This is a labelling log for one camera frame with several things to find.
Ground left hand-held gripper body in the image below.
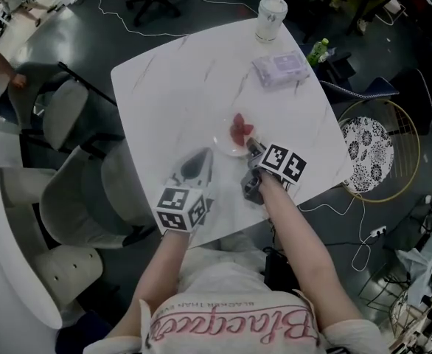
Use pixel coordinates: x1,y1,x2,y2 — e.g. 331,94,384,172
152,177,214,235

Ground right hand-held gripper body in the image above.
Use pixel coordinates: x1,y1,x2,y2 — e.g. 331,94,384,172
240,143,308,204

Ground white round plate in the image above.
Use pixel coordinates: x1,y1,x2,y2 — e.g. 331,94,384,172
213,113,264,159

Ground person's right forearm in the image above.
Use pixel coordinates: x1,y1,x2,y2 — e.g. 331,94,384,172
258,173,365,332

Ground person's left forearm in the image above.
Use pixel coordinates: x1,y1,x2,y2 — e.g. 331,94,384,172
108,230,192,343

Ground white marble table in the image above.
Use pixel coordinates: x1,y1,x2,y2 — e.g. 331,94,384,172
110,16,356,249

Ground purple wipes packet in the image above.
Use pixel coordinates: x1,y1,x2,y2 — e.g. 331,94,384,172
251,49,311,89

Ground black and white floral cushion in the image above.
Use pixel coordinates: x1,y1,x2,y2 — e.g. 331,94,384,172
340,116,395,195

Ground dark blue chair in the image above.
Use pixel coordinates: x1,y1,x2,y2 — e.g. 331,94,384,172
318,76,400,105

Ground person's white printed shirt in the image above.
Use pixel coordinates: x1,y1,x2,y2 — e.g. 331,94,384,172
82,233,391,354

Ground green drink bottle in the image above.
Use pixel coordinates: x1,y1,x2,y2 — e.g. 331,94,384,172
305,37,331,66

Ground beige cylinder table leg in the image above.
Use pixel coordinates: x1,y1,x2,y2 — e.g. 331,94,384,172
0,166,57,208
34,244,105,310

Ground white tumbler with lid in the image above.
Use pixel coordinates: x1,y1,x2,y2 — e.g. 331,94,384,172
254,0,289,45

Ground white oval table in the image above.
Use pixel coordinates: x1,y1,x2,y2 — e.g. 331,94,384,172
0,154,64,331

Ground grey armchair with black frame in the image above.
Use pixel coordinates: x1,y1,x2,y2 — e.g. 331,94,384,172
7,60,118,151
38,142,158,251

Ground white power cable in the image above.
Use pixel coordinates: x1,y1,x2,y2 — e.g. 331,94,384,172
298,192,372,273

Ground gold wire chair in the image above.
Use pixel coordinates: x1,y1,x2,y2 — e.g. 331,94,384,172
335,97,422,204

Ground thin white floor cable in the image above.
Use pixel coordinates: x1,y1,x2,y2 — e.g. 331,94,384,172
78,0,189,38

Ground white wire basket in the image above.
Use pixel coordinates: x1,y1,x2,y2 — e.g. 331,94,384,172
388,288,425,341

